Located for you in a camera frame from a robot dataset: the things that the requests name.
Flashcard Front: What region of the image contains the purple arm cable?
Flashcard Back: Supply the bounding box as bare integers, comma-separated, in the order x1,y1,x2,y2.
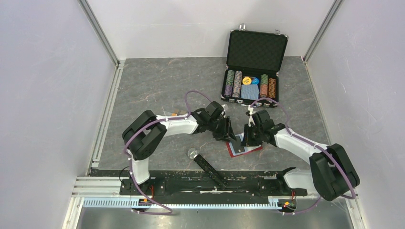
248,98,357,216
122,90,213,216

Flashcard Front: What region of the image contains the black VIP card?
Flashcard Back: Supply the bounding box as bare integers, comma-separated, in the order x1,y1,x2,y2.
232,138,245,154

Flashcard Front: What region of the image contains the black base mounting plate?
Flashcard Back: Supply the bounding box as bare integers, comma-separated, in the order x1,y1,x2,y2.
139,170,308,205

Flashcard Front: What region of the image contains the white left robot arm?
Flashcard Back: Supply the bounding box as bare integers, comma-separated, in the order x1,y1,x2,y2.
122,101,236,195

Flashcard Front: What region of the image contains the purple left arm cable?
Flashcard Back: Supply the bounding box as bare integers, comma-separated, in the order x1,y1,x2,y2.
122,90,213,216

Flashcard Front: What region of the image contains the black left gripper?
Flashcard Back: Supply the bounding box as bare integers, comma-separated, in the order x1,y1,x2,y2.
207,116,237,143

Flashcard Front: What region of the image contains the black poker chip case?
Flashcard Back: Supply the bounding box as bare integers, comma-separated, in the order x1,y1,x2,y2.
220,23,288,108

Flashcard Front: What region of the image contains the blue playing card deck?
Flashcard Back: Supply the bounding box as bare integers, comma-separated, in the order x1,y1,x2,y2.
240,84,260,100

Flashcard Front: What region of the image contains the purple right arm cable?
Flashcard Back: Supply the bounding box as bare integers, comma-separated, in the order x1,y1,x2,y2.
248,98,357,216

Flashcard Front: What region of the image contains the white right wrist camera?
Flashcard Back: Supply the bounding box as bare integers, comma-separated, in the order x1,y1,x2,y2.
246,105,256,126

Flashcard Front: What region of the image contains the yellow dealer button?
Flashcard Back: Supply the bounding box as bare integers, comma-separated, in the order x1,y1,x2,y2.
242,77,252,85

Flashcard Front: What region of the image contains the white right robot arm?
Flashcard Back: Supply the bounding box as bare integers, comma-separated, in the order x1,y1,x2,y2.
242,107,360,201

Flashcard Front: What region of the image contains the black microphone with silver grille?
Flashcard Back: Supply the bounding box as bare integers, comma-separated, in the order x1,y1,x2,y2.
187,148,228,189

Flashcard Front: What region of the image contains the red leather card holder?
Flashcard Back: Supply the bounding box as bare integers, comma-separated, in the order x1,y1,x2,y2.
226,133,263,157

